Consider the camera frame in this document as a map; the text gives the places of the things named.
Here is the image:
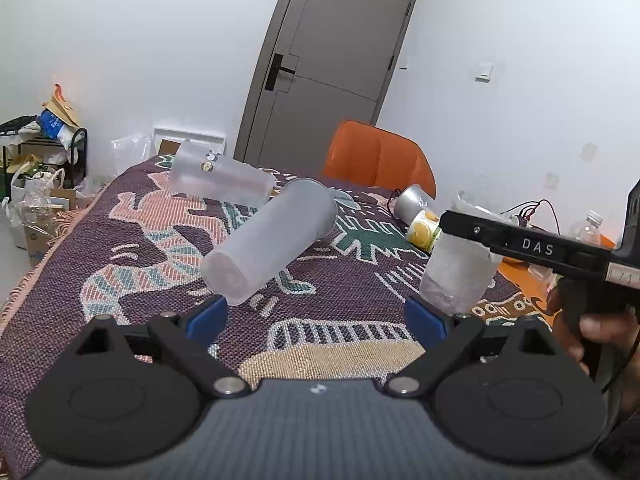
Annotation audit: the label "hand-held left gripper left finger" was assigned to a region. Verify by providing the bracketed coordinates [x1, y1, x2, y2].
[79, 294, 252, 400]

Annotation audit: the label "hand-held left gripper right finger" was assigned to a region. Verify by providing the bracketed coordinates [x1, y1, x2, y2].
[383, 294, 557, 400]

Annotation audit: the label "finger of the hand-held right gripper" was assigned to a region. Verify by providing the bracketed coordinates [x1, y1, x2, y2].
[439, 210, 505, 254]

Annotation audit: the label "short frosted plastic cup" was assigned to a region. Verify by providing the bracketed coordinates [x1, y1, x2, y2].
[418, 191, 504, 315]

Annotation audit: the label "tall frosted plastic cup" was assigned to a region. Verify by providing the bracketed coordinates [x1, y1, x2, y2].
[199, 178, 339, 307]

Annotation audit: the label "silver metal cup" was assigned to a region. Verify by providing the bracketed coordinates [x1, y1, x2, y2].
[393, 184, 442, 226]

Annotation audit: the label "frosted cup with sticker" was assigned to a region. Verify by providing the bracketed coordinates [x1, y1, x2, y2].
[168, 138, 277, 209]

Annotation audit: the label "person's right hand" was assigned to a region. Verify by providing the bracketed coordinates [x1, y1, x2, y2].
[547, 285, 640, 376]

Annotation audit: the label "clear plastic bottle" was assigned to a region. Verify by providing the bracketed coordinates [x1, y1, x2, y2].
[566, 210, 605, 247]

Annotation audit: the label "yellow lemon can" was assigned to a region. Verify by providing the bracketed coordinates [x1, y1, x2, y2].
[405, 209, 444, 254]

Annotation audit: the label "printed woven blanket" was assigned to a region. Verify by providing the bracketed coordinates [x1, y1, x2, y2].
[0, 154, 553, 478]

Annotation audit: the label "orange chair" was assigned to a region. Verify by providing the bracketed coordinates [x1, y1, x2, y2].
[322, 120, 437, 201]

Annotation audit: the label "clear plastic bag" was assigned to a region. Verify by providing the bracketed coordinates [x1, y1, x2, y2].
[110, 132, 154, 177]

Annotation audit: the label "cardboard box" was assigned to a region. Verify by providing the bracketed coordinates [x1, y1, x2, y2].
[22, 187, 80, 267]

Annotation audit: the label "black shelf rack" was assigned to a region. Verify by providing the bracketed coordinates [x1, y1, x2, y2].
[0, 117, 89, 202]

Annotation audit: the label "grey door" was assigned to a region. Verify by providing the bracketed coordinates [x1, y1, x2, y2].
[234, 0, 422, 182]

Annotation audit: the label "white tote bag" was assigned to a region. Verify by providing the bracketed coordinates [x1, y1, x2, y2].
[9, 166, 67, 207]

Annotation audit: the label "blue and white packet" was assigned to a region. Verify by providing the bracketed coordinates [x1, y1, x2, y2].
[36, 109, 77, 142]

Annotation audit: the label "red and black cables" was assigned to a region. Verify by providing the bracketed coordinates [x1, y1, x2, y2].
[502, 198, 562, 235]

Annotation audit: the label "thin black cable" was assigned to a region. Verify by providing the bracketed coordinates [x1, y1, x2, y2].
[599, 329, 640, 397]

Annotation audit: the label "white flat frame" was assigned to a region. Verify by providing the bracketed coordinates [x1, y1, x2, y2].
[152, 127, 227, 159]

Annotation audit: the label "black door handle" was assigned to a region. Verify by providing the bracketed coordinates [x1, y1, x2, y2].
[264, 53, 297, 92]

